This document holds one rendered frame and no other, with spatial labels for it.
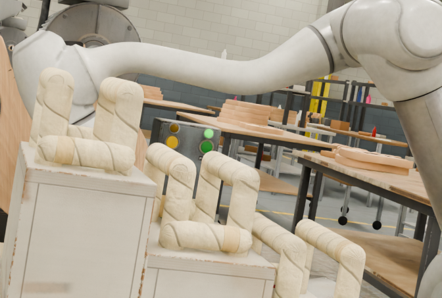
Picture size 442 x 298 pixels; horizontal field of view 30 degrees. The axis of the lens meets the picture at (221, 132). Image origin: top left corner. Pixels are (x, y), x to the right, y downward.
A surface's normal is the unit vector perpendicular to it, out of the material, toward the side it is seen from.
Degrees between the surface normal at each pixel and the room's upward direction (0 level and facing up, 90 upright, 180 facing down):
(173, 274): 90
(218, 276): 90
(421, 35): 84
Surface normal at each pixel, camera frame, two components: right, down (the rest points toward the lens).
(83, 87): 0.46, 0.14
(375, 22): -0.87, -0.15
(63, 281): 0.26, 0.10
